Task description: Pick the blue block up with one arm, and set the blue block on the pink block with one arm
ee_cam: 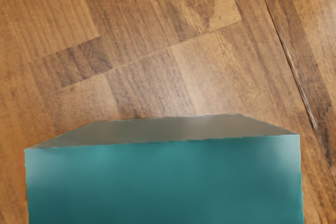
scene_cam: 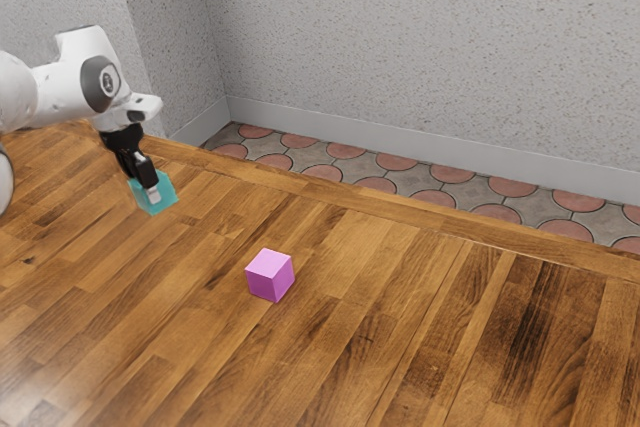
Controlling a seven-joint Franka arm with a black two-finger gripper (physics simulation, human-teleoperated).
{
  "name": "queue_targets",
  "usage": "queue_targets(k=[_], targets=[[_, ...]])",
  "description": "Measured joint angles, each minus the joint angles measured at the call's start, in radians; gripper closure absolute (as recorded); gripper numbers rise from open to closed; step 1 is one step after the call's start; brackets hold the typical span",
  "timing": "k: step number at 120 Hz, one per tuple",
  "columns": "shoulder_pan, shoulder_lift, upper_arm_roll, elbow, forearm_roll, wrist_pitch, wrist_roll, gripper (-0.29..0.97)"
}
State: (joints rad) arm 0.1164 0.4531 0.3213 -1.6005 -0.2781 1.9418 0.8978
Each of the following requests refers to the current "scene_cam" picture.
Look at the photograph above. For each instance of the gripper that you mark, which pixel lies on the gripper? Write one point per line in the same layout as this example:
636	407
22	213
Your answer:
121	140

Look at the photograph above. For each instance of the teal block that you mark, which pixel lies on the teal block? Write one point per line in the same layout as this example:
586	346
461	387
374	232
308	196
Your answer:
165	195

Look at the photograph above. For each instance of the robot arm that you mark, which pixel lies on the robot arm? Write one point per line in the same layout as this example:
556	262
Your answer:
55	89

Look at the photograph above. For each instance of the pink block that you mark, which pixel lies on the pink block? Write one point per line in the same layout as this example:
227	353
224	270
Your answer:
269	275

